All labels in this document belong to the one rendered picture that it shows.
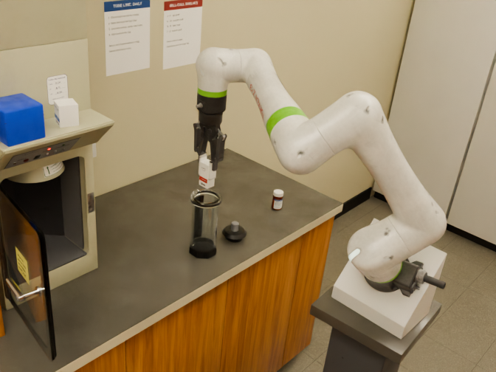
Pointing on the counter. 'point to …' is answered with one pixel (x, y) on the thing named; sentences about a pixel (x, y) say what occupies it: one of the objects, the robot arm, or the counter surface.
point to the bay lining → (53, 202)
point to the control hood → (94, 119)
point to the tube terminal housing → (83, 94)
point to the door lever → (21, 291)
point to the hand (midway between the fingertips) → (207, 167)
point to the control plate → (41, 153)
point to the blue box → (21, 119)
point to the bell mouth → (40, 174)
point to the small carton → (66, 112)
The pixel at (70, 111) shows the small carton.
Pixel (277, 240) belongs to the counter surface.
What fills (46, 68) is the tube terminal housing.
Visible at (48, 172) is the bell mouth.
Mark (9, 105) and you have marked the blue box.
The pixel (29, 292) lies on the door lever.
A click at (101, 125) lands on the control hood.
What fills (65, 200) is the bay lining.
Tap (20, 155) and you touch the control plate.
